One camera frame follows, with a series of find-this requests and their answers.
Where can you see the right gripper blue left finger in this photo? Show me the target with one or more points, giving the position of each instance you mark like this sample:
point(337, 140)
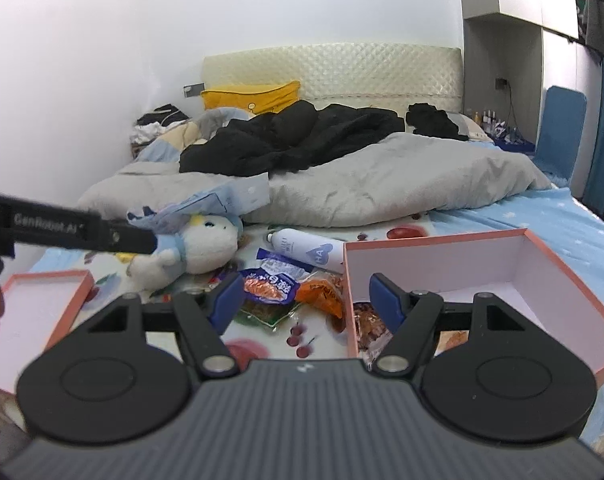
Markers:
point(202, 317)

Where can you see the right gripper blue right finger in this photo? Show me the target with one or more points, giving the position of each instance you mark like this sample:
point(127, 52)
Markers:
point(411, 318)

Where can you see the grey clear snack packet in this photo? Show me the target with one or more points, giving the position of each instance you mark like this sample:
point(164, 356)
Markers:
point(371, 333)

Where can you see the green clear pickle snack packet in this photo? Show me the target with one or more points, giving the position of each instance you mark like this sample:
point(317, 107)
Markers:
point(266, 315)

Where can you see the blue spicy cabbage snack packet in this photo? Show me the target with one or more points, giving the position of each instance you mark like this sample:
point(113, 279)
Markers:
point(275, 279)

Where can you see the pink open storage box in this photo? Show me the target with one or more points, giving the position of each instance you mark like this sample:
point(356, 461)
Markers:
point(515, 265)

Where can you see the white blue plush toy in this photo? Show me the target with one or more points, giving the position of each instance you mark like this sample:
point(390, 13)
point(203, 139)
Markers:
point(202, 245)

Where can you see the fruit print bed mat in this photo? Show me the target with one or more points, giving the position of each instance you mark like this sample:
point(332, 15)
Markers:
point(298, 332)

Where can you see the pink box lid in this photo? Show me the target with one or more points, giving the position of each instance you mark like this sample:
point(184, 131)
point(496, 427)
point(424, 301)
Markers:
point(39, 310)

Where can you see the orange snack packet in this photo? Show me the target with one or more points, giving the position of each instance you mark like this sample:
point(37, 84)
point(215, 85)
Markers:
point(322, 291)

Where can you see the white spray bottle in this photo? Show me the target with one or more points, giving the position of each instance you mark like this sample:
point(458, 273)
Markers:
point(319, 251)

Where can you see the grey duvet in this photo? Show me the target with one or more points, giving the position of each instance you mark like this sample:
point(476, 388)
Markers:
point(402, 175)

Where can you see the light blue star bedsheet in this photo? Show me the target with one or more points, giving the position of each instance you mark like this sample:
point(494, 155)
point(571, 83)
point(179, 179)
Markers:
point(567, 228)

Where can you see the small black garment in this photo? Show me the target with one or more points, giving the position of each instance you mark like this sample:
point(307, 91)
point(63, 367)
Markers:
point(427, 120)

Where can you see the black clothing pile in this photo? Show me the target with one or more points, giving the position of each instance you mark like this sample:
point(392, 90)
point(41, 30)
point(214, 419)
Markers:
point(297, 138)

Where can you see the yellow pillow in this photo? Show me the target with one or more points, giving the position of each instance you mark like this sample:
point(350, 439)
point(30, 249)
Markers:
point(253, 98)

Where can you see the blue chair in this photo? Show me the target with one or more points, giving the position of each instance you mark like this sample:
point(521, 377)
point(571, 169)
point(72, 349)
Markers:
point(560, 134)

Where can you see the clothes heap by wall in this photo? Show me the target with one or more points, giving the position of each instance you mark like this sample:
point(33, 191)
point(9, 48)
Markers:
point(152, 124)

